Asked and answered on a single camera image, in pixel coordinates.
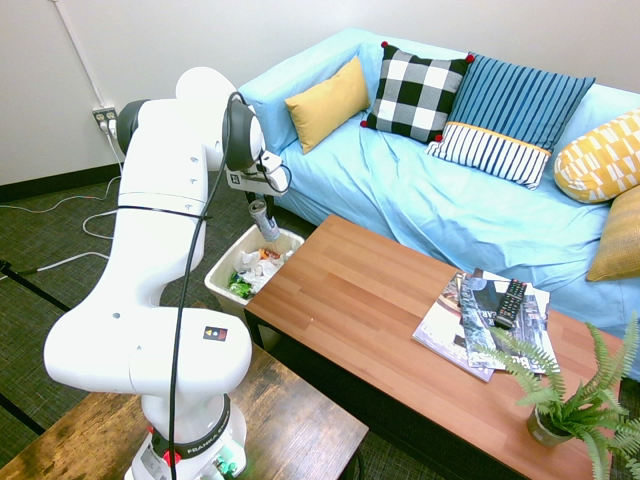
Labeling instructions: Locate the green fern plant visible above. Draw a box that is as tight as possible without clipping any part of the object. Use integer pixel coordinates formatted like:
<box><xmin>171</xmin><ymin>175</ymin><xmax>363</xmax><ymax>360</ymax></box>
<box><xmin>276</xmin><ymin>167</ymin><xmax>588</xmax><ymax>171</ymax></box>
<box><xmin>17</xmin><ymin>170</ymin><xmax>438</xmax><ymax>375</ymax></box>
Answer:
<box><xmin>474</xmin><ymin>309</ymin><xmax>640</xmax><ymax>480</ymax></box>

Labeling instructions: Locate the black remote control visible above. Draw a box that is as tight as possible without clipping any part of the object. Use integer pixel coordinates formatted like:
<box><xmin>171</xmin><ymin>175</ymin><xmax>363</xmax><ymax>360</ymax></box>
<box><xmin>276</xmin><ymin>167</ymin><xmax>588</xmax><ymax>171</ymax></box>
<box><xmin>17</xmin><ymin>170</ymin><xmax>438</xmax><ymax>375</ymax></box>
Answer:
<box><xmin>494</xmin><ymin>279</ymin><xmax>529</xmax><ymax>331</ymax></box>

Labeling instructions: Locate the yellow white patterned pillow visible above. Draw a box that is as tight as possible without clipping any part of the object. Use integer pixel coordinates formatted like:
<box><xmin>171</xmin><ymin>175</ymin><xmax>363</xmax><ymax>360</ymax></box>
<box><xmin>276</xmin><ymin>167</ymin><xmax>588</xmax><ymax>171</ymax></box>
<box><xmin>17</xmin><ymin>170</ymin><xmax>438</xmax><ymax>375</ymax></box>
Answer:
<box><xmin>553</xmin><ymin>107</ymin><xmax>640</xmax><ymax>204</ymax></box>

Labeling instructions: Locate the thin grey floor cable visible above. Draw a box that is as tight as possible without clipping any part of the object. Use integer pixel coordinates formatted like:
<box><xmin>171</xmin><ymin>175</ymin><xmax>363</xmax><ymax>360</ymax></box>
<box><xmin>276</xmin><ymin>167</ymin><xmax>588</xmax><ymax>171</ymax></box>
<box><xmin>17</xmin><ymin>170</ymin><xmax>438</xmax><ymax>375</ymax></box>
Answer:
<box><xmin>0</xmin><ymin>175</ymin><xmax>124</xmax><ymax>215</ymax></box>

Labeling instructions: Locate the green snack wrapper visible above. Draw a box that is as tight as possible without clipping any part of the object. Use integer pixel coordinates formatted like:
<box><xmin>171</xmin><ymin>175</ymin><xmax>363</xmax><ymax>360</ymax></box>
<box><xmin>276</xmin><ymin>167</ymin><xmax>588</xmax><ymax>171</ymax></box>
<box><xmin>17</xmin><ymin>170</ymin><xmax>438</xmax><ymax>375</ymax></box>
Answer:
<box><xmin>228</xmin><ymin>272</ymin><xmax>255</xmax><ymax>301</ymax></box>

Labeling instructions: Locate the mustard woven pillow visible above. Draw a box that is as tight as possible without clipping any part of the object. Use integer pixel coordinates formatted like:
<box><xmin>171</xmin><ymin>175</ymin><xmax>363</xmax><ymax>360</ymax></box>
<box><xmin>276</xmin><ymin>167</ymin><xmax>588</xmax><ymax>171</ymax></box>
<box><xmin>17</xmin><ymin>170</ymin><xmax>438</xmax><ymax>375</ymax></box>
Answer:
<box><xmin>585</xmin><ymin>184</ymin><xmax>640</xmax><ymax>284</ymax></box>

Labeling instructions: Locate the blue striped pillow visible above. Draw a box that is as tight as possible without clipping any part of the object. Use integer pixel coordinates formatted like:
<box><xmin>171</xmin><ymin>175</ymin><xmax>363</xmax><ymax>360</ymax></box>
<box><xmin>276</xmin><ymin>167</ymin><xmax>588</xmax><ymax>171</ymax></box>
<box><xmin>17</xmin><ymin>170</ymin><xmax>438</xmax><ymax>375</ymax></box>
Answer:
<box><xmin>424</xmin><ymin>52</ymin><xmax>597</xmax><ymax>192</ymax></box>

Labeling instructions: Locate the grey plant pot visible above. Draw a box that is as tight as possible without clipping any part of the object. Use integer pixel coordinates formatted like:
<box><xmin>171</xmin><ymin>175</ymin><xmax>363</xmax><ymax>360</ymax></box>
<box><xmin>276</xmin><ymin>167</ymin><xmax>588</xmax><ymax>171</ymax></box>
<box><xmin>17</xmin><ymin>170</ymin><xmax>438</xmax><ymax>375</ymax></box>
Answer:
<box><xmin>525</xmin><ymin>403</ymin><xmax>575</xmax><ymax>448</ymax></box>

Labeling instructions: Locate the black stand leg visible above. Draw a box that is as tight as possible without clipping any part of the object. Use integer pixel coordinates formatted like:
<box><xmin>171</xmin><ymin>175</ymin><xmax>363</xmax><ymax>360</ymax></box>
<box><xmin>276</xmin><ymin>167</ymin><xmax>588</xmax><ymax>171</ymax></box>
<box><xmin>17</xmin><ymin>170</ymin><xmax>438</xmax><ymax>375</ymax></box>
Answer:
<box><xmin>0</xmin><ymin>258</ymin><xmax>72</xmax><ymax>313</ymax></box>
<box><xmin>0</xmin><ymin>392</ymin><xmax>47</xmax><ymax>437</ymax></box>

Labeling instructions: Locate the wall power outlet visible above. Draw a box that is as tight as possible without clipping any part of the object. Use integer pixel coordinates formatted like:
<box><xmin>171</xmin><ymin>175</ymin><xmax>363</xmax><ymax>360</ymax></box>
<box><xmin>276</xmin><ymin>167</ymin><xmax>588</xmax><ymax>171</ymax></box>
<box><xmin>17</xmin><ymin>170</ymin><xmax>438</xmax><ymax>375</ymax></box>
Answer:
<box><xmin>91</xmin><ymin>105</ymin><xmax>120</xmax><ymax>140</ymax></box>

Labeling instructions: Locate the black white checkered pillow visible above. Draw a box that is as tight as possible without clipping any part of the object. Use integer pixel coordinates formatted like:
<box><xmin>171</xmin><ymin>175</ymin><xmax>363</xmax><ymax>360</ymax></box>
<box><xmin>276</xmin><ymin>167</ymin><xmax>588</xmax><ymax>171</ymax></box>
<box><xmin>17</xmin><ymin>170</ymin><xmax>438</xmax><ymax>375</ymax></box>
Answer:
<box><xmin>359</xmin><ymin>40</ymin><xmax>475</xmax><ymax>145</ymax></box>

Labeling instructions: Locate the rustic dark wood table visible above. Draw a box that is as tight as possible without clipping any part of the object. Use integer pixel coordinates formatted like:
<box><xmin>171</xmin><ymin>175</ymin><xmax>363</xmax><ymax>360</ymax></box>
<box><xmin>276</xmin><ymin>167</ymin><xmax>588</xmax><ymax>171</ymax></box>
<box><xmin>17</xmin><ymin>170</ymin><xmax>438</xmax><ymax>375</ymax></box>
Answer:
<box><xmin>0</xmin><ymin>302</ymin><xmax>370</xmax><ymax>480</ymax></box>

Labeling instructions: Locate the white crumpled paper trash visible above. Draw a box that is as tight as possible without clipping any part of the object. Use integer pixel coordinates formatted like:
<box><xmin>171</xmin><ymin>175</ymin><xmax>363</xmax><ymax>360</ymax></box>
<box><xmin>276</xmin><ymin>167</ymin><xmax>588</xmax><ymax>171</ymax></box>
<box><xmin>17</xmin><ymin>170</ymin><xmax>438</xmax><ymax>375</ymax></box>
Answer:
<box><xmin>233</xmin><ymin>248</ymin><xmax>277</xmax><ymax>294</ymax></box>

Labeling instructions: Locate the white wall conduit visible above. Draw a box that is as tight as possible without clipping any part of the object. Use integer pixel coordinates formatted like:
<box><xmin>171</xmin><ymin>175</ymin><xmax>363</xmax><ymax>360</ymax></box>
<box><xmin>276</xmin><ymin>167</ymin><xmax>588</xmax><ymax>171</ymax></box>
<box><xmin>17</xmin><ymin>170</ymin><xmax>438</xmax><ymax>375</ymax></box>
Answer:
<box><xmin>48</xmin><ymin>0</ymin><xmax>110</xmax><ymax>110</ymax></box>

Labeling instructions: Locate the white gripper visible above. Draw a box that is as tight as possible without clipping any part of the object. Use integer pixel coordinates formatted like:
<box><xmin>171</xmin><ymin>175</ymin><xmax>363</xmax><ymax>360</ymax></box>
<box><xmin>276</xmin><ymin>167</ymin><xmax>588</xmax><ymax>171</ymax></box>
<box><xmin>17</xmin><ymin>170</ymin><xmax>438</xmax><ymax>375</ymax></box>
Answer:
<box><xmin>224</xmin><ymin>167</ymin><xmax>292</xmax><ymax>235</ymax></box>

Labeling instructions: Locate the stack of magazines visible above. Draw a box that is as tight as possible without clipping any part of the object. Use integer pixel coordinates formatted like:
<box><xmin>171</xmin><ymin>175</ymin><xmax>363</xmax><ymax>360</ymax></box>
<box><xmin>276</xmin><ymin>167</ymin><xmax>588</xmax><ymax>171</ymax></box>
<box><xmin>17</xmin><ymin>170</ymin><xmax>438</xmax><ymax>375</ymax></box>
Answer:
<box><xmin>411</xmin><ymin>272</ymin><xmax>497</xmax><ymax>384</ymax></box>

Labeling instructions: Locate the wooden coffee table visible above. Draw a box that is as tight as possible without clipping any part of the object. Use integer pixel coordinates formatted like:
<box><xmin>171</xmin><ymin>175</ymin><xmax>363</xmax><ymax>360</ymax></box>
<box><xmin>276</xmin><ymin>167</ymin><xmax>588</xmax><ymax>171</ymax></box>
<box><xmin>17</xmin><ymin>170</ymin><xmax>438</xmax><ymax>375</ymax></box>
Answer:
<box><xmin>243</xmin><ymin>214</ymin><xmax>626</xmax><ymax>480</ymax></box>

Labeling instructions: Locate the white plastic trash bin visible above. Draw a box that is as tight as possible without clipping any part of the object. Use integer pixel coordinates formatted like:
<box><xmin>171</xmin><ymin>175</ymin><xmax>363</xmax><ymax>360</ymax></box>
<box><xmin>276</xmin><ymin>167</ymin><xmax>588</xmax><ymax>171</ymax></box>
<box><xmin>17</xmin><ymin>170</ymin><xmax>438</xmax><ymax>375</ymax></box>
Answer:
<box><xmin>203</xmin><ymin>222</ymin><xmax>306</xmax><ymax>351</ymax></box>

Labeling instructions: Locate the silver drink can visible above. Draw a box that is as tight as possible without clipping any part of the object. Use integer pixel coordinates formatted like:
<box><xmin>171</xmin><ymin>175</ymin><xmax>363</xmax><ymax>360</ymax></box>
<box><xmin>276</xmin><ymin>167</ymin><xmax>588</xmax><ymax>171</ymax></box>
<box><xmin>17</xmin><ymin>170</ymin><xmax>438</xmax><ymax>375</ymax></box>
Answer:
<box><xmin>249</xmin><ymin>198</ymin><xmax>282</xmax><ymax>244</ymax></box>

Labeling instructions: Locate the pale magazine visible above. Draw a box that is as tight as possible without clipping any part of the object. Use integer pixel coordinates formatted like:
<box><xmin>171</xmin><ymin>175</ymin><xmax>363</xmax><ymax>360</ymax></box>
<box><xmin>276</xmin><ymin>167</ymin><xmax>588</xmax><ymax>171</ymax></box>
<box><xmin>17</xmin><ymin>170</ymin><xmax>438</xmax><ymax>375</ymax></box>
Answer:
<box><xmin>472</xmin><ymin>268</ymin><xmax>552</xmax><ymax>324</ymax></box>

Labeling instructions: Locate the dark cover magazine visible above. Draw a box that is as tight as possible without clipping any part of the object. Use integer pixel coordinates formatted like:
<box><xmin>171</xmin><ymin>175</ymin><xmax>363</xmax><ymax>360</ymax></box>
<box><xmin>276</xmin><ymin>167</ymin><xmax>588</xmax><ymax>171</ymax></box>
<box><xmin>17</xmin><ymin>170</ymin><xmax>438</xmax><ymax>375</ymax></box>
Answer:
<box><xmin>459</xmin><ymin>276</ymin><xmax>560</xmax><ymax>376</ymax></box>

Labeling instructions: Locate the plain yellow pillow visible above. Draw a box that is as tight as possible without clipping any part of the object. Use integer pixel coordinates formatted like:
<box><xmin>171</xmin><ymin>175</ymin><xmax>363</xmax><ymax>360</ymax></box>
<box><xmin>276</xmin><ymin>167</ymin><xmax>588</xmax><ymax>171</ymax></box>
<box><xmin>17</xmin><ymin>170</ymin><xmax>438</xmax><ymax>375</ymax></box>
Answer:
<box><xmin>284</xmin><ymin>54</ymin><xmax>372</xmax><ymax>156</ymax></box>

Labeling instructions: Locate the white floor cable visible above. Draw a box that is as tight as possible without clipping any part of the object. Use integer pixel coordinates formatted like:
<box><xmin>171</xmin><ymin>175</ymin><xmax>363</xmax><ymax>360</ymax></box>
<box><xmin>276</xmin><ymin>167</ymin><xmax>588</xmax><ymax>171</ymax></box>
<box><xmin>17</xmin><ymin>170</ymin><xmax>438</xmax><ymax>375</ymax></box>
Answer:
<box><xmin>37</xmin><ymin>208</ymin><xmax>121</xmax><ymax>274</ymax></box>

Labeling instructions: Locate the light blue covered sofa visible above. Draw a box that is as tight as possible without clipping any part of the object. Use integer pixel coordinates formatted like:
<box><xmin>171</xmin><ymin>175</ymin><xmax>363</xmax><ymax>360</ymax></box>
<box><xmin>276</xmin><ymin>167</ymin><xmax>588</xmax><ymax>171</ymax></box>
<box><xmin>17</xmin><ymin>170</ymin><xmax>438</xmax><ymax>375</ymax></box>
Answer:
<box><xmin>238</xmin><ymin>27</ymin><xmax>640</xmax><ymax>382</ymax></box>

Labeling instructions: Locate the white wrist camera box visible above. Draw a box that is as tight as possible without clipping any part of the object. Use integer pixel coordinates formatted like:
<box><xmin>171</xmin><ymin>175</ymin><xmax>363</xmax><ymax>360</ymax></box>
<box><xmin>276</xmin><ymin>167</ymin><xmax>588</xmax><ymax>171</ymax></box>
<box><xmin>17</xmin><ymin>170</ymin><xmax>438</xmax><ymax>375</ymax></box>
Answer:
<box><xmin>258</xmin><ymin>151</ymin><xmax>285</xmax><ymax>176</ymax></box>

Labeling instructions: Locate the white plug cable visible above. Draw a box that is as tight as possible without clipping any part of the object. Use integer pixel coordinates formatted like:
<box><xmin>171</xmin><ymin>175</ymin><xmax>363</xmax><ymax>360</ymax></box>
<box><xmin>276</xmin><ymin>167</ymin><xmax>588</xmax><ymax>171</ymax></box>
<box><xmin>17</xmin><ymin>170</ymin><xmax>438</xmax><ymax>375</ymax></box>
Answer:
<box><xmin>102</xmin><ymin>119</ymin><xmax>126</xmax><ymax>177</ymax></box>

